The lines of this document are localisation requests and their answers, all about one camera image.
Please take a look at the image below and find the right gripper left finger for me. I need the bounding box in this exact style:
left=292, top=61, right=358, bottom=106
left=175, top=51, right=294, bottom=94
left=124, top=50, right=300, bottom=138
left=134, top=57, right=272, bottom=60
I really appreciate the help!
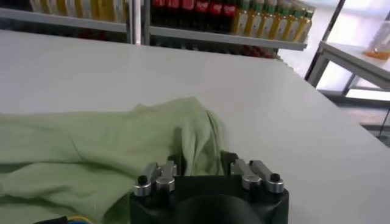
left=132, top=154, right=187, bottom=197

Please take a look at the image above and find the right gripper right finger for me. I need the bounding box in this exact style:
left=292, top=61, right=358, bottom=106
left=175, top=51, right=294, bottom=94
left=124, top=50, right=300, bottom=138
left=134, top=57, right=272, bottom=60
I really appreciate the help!
left=220, top=151, right=285, bottom=194

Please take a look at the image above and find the green polo shirt red print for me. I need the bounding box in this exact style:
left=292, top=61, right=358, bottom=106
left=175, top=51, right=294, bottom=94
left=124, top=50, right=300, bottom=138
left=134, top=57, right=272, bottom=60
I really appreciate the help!
left=0, top=96, right=228, bottom=224

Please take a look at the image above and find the grey metal shelf rack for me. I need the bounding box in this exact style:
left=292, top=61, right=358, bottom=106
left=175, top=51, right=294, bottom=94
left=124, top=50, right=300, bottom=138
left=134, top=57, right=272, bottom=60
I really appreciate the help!
left=141, top=0, right=308, bottom=58
left=0, top=0, right=137, bottom=45

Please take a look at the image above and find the yellow juice bottle green label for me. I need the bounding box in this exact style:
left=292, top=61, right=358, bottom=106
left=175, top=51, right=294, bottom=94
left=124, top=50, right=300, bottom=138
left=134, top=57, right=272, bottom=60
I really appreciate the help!
left=56, top=0, right=70, bottom=16
left=69, top=0, right=85, bottom=18
left=83, top=0, right=103, bottom=21
left=245, top=1, right=263, bottom=37
left=294, top=7, right=316, bottom=43
left=282, top=5, right=302, bottom=42
left=258, top=2, right=276, bottom=39
left=269, top=3, right=289, bottom=40
left=232, top=0, right=250, bottom=36
left=103, top=0, right=127, bottom=24

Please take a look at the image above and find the black slanted pole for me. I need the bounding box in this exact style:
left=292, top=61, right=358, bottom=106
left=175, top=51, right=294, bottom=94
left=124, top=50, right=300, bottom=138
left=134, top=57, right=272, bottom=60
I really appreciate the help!
left=303, top=0, right=347, bottom=80

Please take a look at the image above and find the cola bottle red cap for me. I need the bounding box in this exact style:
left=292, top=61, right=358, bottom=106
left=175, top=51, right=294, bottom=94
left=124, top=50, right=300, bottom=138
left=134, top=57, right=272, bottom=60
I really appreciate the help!
left=151, top=0, right=167, bottom=27
left=194, top=0, right=211, bottom=30
left=166, top=0, right=182, bottom=27
left=209, top=0, right=225, bottom=32
left=181, top=0, right=196, bottom=29
left=222, top=0, right=236, bottom=33

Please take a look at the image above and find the grey frame side table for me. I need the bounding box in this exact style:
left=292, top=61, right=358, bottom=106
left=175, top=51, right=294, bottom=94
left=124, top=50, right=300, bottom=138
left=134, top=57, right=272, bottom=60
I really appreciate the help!
left=306, top=41, right=390, bottom=101

